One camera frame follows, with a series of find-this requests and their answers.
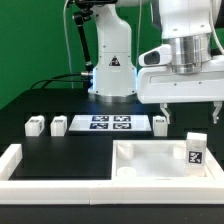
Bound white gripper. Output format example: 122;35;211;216
137;44;224;124

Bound white square table top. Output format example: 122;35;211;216
112;140;217;180

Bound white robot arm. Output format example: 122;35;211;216
89;0;224;120

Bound white U-shaped obstacle fence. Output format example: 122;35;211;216
0;144;224;205

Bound black cables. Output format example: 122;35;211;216
29;73;93;91

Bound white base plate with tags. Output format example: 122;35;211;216
69;115;151;132

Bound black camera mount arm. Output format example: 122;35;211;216
73;0;118;72

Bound white cable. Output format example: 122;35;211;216
62;0;75;90

